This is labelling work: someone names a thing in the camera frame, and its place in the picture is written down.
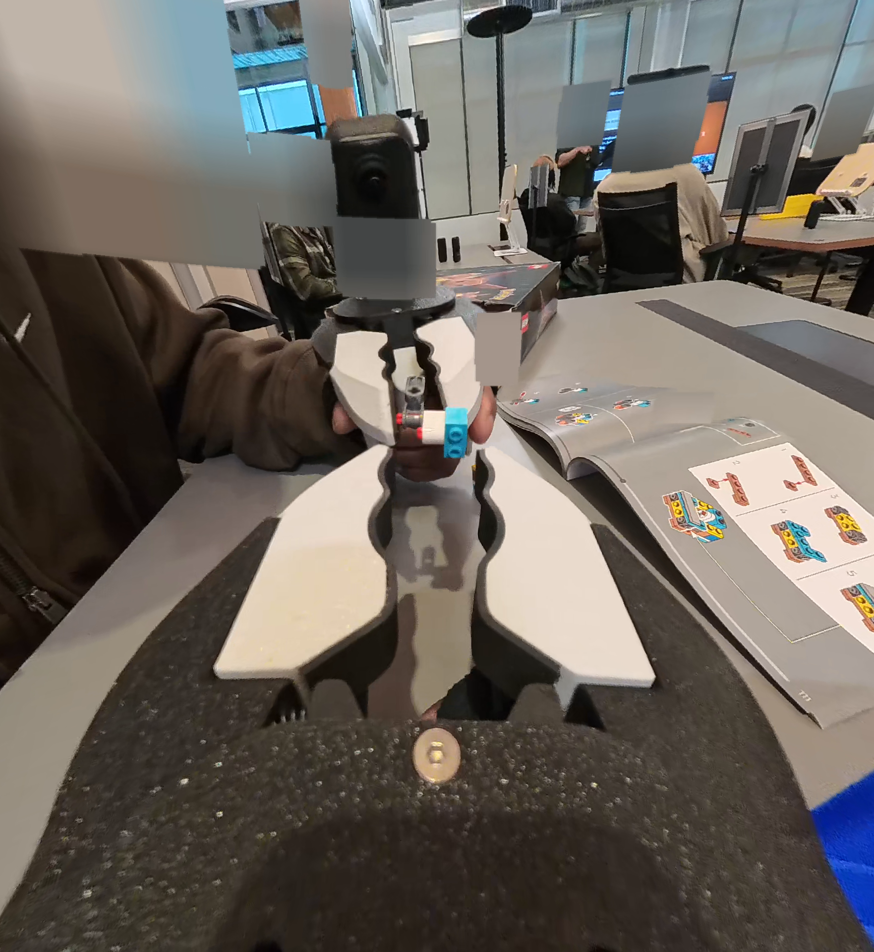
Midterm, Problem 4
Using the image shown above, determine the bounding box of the printed cardboard toy box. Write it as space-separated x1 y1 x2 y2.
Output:
437 262 561 365

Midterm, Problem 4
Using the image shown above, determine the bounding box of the black floor lamp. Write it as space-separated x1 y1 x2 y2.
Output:
466 3 534 246

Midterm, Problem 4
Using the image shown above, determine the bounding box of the white phone stand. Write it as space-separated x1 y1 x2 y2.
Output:
496 165 530 257

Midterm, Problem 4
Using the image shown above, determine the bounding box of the grey instruction booklet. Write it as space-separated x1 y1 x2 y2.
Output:
496 375 874 730

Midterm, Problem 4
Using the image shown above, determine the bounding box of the wooden laptop stand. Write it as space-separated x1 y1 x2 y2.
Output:
816 137 874 220

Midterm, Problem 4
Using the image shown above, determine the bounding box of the small toy brick assembly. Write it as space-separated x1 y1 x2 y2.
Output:
396 374 471 460

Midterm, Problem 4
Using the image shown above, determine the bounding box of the wooden post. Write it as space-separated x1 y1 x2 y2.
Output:
320 85 359 138

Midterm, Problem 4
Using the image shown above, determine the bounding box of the person's brown jacket torso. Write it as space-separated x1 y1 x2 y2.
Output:
0 249 207 730

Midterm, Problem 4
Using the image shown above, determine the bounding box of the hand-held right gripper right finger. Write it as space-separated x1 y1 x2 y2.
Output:
472 445 657 687

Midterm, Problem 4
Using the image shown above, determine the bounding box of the wall screen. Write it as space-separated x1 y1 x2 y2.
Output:
604 70 737 176

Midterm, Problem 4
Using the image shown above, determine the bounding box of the person's left hand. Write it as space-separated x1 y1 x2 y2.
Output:
331 387 499 482

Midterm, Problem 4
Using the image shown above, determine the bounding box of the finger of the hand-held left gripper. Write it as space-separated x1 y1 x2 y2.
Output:
414 316 482 417
329 331 401 446

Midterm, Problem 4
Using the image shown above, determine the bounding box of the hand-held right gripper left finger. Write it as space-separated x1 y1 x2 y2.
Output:
212 445 399 681

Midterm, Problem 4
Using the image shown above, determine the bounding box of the grey monitor on stand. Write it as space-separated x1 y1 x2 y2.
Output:
721 110 811 298

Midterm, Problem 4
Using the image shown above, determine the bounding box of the dark desk cable flap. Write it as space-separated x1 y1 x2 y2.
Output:
638 299 874 440

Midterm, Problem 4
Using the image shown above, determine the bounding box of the person's left forearm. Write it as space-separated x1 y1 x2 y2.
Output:
176 312 349 470

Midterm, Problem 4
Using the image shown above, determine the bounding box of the brown-topped desk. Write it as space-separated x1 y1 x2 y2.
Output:
727 212 874 317

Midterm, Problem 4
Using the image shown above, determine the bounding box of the black mesh office chair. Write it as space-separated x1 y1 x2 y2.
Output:
599 182 687 295

